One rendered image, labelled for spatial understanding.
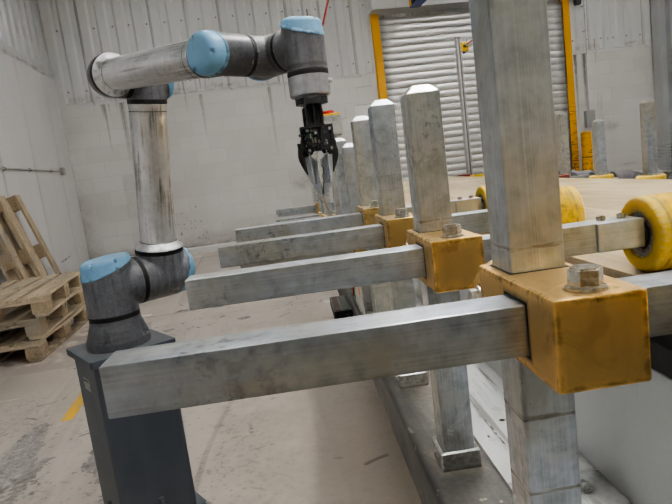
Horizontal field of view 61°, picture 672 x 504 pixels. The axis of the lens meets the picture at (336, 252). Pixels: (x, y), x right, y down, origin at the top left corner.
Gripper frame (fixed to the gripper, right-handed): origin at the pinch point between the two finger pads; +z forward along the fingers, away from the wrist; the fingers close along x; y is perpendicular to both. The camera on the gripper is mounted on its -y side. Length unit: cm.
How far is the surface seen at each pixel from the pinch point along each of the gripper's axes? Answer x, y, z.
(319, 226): -2.7, 25.1, 5.9
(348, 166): 6.9, -3.7, -4.3
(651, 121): 117, -59, -6
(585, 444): 28, 60, 37
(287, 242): -8, 50, 5
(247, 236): -16.1, 25.1, 6.0
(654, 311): 13, 100, 6
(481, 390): 22, 34, 39
